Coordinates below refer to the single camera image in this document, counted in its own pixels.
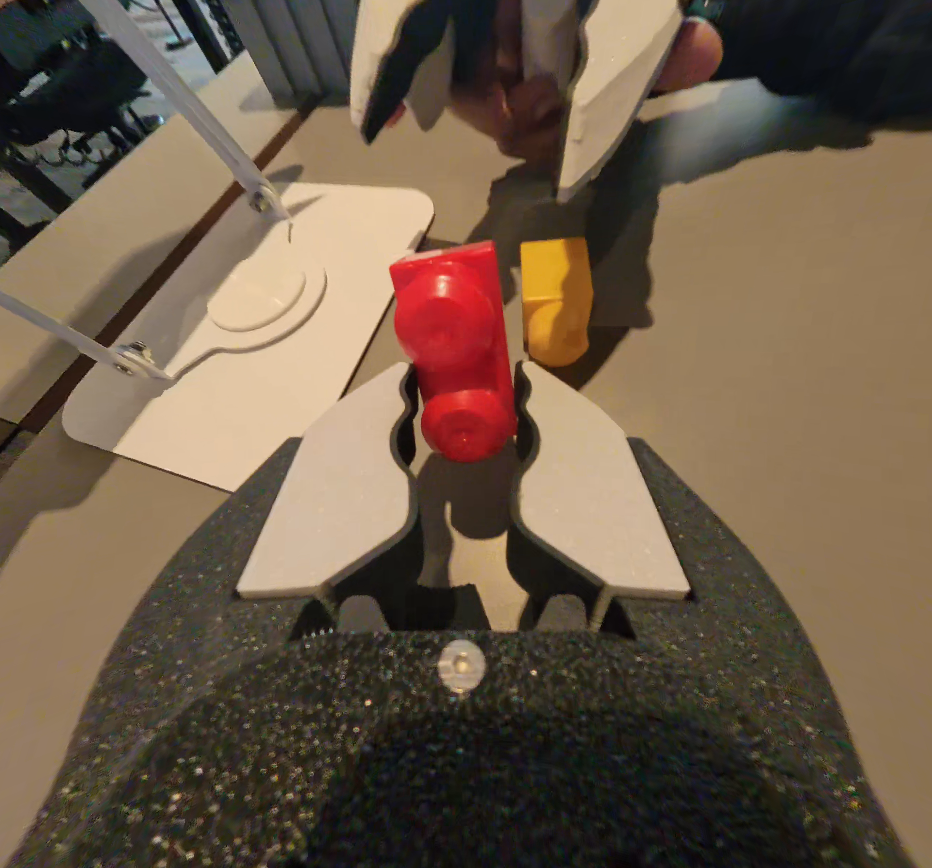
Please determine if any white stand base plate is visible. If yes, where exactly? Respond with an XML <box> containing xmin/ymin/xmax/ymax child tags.
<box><xmin>62</xmin><ymin>182</ymin><xmax>435</xmax><ymax>494</ymax></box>

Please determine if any red two-stud mega block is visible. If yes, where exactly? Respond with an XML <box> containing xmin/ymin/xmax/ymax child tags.
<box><xmin>389</xmin><ymin>242</ymin><xmax>519</xmax><ymax>463</ymax></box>

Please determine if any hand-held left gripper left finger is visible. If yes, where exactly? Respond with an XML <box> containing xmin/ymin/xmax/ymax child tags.
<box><xmin>238</xmin><ymin>362</ymin><xmax>421</xmax><ymax>600</ymax></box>

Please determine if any grey plastic bin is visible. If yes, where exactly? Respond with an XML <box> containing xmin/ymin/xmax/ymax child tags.
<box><xmin>175</xmin><ymin>0</ymin><xmax>372</xmax><ymax>100</ymax></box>

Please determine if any yellow single-stud mega block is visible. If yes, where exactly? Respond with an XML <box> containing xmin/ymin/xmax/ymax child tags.
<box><xmin>520</xmin><ymin>236</ymin><xmax>592</xmax><ymax>367</ymax></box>

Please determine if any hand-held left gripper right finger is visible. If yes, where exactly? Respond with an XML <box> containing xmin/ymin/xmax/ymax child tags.
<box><xmin>510</xmin><ymin>360</ymin><xmax>691</xmax><ymax>629</ymax></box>

